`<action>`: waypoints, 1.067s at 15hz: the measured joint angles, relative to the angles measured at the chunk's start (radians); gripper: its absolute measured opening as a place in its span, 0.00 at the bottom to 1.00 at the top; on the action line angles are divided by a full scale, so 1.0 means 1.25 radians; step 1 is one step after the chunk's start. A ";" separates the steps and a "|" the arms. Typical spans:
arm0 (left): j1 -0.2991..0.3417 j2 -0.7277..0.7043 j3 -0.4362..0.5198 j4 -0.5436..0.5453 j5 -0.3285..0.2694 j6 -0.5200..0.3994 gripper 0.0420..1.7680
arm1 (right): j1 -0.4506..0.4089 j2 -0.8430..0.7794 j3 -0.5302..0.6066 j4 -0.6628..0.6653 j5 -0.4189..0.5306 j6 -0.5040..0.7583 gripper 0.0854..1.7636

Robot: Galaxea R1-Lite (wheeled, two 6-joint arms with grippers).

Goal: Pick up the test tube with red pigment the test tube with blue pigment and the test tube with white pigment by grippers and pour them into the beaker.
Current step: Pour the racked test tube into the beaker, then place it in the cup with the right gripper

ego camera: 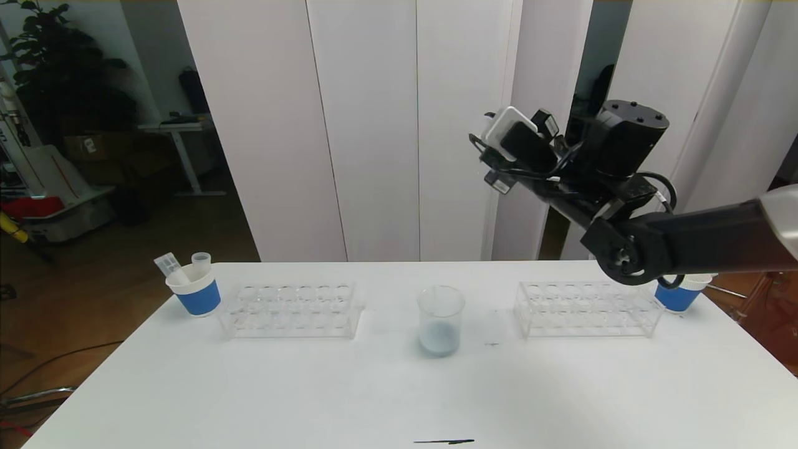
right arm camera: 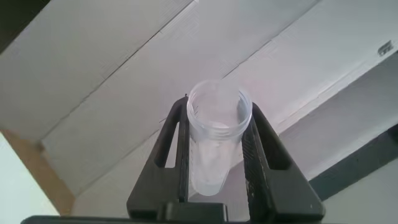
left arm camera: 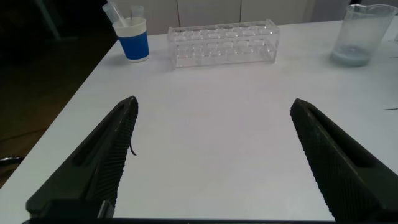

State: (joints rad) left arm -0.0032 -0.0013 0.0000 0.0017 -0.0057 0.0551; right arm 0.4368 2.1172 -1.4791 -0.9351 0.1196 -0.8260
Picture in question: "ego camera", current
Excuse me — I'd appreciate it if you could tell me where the white leaning board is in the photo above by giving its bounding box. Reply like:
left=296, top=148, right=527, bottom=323
left=12, top=145, right=94, bottom=200

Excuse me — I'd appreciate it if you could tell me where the black floor cable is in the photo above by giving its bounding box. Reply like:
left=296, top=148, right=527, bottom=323
left=0, top=340, right=125, bottom=400

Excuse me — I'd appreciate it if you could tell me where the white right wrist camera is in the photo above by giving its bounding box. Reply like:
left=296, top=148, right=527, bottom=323
left=486, top=106, right=539, bottom=155

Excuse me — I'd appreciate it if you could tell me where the clear glass beaker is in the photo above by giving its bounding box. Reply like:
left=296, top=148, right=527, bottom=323
left=416, top=285, right=465, bottom=359

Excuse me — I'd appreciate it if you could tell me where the white standing desk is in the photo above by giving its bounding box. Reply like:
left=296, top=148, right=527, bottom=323
left=138, top=115, right=226, bottom=199

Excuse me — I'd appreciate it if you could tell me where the black backpack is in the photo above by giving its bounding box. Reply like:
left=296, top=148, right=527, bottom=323
left=180, top=67, right=210, bottom=116

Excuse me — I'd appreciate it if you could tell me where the white machine base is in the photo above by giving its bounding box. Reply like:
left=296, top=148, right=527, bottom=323
left=25, top=187, right=117, bottom=244

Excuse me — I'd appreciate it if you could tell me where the brown cardboard box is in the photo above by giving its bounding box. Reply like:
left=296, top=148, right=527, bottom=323
left=62, top=132, right=112, bottom=164

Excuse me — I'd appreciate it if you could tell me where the yellow tool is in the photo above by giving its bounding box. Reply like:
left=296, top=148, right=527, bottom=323
left=0, top=211, right=29, bottom=245

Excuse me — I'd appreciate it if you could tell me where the dark green potted plant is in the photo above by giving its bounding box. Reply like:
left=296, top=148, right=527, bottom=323
left=0, top=0, right=139, bottom=145

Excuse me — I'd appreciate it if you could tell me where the black bin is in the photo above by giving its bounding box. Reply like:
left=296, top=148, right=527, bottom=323
left=115, top=187, right=150, bottom=226

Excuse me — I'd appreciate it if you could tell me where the test tube with red pigment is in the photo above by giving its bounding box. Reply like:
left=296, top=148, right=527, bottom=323
left=154, top=252, right=191, bottom=286

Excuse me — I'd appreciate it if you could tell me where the clear acrylic test tube rack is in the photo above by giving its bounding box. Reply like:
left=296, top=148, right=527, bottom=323
left=218, top=279, right=363, bottom=340
left=514, top=279, right=663, bottom=339

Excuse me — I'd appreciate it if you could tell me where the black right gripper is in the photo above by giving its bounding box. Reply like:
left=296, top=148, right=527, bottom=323
left=468, top=108, right=560, bottom=195

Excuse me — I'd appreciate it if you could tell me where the metal chair leg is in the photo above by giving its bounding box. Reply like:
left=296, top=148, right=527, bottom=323
left=0, top=385, right=79, bottom=412

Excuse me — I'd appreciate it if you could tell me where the blue and white cup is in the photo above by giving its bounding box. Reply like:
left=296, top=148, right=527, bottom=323
left=655, top=274, right=714, bottom=312
left=166, top=264, right=223, bottom=317

